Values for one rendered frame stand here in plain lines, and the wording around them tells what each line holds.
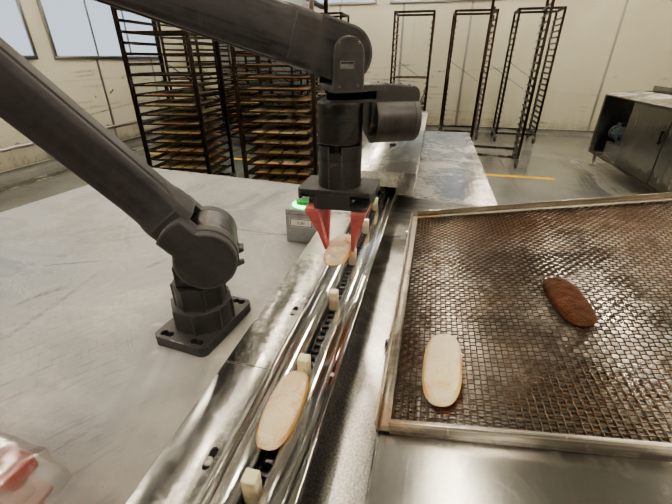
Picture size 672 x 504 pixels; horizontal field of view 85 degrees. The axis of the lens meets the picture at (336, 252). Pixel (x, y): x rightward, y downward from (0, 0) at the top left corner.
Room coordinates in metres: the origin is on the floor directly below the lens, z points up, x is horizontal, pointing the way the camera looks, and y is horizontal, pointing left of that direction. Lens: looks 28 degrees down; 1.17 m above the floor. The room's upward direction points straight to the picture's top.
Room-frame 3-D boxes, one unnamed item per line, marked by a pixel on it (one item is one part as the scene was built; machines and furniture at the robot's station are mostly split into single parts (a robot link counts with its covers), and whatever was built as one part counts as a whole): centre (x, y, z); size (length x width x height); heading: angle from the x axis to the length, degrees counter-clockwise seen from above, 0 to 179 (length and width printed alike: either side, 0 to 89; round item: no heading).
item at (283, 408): (0.27, 0.05, 0.86); 0.10 x 0.04 x 0.01; 166
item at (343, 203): (0.49, -0.01, 0.97); 0.07 x 0.07 x 0.09; 76
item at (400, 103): (0.50, -0.04, 1.13); 0.11 x 0.09 x 0.12; 104
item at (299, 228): (0.75, 0.06, 0.84); 0.08 x 0.08 x 0.11; 76
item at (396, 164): (1.53, -0.26, 0.89); 1.25 x 0.18 x 0.09; 166
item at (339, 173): (0.49, -0.01, 1.04); 0.10 x 0.07 x 0.07; 76
